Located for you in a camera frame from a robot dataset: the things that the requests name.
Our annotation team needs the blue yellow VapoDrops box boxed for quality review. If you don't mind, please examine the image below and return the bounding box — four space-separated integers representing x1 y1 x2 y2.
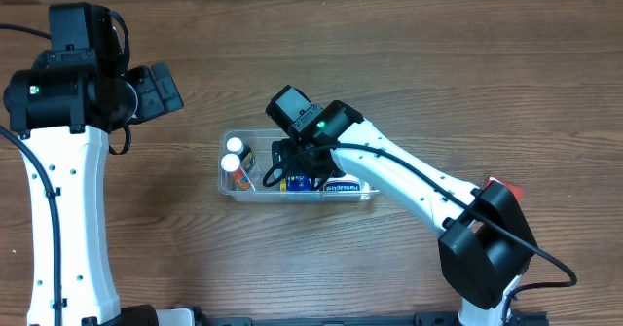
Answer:
279 175 313 192

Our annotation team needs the white Hansaplast plaster box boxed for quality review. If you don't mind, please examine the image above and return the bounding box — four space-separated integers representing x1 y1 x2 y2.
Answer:
322 174 361 192

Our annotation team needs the dark bottle white cap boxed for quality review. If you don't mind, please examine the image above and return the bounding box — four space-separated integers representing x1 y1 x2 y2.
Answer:
226 137 256 173

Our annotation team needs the orange bottle white cap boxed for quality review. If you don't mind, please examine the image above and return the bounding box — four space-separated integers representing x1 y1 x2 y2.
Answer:
220 154 251 191

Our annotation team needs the red white packet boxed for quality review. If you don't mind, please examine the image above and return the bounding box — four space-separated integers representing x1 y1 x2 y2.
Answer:
484 176 524 202

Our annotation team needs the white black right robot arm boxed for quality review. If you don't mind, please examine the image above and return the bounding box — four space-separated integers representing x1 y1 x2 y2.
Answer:
263 86 548 325

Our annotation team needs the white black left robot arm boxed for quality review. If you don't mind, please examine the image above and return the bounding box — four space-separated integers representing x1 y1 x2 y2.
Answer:
2 3 196 326

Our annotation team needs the clear plastic container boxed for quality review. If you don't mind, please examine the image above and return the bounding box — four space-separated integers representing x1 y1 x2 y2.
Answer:
218 128 380 202

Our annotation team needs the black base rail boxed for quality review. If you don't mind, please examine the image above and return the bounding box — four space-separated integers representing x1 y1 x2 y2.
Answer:
160 306 549 326

